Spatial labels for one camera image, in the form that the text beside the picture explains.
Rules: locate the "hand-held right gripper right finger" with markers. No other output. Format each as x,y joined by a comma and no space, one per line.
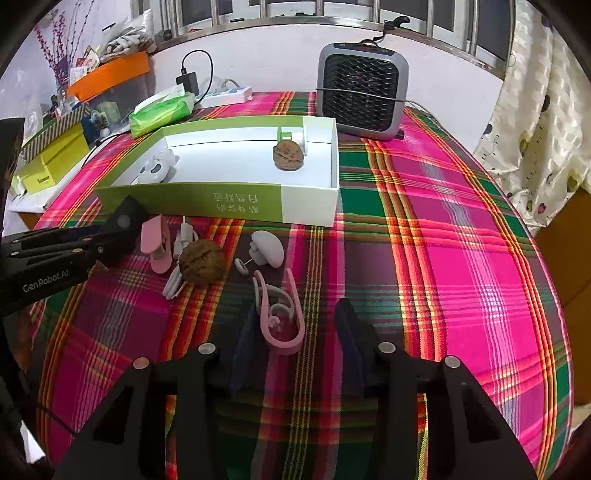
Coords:
346,341

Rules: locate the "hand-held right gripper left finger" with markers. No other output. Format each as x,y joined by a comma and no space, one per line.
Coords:
247,350

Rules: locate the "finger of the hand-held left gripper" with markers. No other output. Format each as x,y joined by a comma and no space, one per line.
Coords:
55,261
55,236

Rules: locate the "pink u-shaped clip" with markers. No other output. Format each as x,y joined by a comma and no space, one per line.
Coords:
286,344

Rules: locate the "white ear hook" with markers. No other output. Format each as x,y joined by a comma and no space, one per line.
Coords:
276,304

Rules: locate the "pink oval case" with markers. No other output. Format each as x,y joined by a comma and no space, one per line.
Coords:
154,235

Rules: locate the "brown walnut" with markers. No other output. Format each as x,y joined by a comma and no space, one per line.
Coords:
288,156
202,262

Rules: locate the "white mushroom-shaped holder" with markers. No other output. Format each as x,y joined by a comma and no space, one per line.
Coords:
268,247

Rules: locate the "white round cartoon gadget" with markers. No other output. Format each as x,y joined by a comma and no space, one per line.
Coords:
154,170

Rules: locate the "green white cardboard box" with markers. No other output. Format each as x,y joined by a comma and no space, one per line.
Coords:
258,201

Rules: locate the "yellow-green box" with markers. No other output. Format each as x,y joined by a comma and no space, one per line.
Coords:
51,170

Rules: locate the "striped cardboard box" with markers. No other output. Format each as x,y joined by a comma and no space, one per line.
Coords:
46,134

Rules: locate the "plaid cloth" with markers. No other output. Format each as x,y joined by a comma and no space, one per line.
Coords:
461,277

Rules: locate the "clear storage container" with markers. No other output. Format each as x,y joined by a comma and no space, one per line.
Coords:
129,99

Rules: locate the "green tissue pack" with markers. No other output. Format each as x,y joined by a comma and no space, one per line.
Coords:
161,113

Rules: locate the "pile of paper packets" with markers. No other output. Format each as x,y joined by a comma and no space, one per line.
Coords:
85,64

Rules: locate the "purple flower branches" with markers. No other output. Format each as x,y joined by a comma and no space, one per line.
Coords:
55,41

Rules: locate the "black power adapter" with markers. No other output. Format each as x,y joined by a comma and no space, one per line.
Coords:
188,85

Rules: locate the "white cloth gloves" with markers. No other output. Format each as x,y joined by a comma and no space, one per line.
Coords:
124,44

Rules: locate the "white power strip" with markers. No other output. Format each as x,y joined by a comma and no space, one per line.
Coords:
231,97

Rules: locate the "brown wooden cabinet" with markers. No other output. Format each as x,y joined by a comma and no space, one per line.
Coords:
568,240

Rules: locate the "grey space heater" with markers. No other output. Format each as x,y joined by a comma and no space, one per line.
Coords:
360,83

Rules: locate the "patterned cream curtain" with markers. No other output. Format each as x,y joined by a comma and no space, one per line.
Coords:
540,115

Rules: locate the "black ribbon tie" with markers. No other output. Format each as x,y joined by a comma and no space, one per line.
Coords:
399,20

